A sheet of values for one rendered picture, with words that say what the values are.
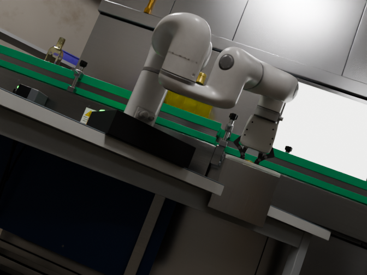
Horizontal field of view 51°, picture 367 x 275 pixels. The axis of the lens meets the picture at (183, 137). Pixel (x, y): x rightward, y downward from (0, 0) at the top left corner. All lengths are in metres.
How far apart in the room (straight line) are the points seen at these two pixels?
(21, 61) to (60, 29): 2.74
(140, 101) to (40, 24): 3.33
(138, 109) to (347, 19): 1.16
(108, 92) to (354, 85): 1.02
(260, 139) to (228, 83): 0.37
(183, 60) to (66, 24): 3.60
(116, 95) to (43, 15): 2.98
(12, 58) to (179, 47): 0.95
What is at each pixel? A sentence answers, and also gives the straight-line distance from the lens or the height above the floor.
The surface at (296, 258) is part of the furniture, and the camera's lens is 1.47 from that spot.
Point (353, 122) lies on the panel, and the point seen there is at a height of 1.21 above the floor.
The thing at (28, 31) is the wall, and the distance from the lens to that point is 4.32.
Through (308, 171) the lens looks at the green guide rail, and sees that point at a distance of 1.49.
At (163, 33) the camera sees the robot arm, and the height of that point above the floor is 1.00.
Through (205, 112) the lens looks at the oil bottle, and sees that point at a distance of 1.51.
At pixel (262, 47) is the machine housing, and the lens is 1.80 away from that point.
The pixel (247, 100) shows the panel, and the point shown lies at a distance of 1.68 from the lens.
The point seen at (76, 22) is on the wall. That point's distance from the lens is 4.42.
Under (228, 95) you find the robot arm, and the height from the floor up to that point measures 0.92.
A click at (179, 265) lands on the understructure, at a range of 1.66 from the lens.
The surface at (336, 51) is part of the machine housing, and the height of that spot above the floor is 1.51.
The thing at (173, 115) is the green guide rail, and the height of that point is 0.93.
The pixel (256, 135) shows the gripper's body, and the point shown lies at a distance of 1.20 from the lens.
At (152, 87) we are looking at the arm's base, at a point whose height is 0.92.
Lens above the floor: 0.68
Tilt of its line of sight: 8 degrees up
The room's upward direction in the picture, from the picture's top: 21 degrees clockwise
